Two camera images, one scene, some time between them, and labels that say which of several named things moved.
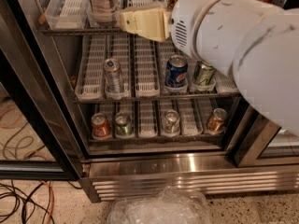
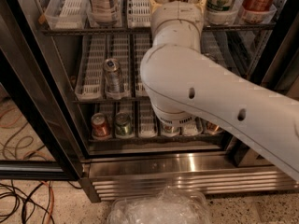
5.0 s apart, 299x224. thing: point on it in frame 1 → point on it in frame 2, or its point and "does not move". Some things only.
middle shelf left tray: x=91 y=84 does not move
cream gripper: x=183 y=24 → x=177 y=13
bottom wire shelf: x=106 y=140 does not move
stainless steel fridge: x=143 y=119 does not move
